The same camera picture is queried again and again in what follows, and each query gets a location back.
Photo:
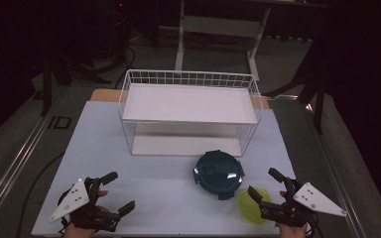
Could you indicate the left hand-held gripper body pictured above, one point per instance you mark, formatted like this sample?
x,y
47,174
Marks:
x,y
74,198

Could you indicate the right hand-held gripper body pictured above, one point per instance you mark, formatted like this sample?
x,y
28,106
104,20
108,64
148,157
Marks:
x,y
314,200

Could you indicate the green plastic bowl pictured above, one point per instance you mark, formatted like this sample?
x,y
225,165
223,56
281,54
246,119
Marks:
x,y
248,208

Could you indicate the round container with teal lid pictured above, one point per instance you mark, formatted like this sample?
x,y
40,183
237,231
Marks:
x,y
219,174

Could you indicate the person's left hand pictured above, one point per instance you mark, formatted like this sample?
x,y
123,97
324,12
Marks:
x,y
77,233

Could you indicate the person's right hand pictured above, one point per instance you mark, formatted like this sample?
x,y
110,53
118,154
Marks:
x,y
291,232

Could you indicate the pale blue table mat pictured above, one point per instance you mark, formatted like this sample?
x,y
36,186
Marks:
x,y
165,198

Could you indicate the wooden table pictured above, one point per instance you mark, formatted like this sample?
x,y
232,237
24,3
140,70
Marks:
x,y
104,95

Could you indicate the black metal stand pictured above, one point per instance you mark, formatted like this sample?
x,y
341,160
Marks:
x,y
318,99
47,86

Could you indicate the silver metal floor rail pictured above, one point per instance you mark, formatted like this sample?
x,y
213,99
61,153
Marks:
x,y
16,165
330,172

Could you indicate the white metal desk frame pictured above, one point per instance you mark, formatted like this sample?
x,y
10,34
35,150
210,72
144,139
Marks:
x,y
218,26

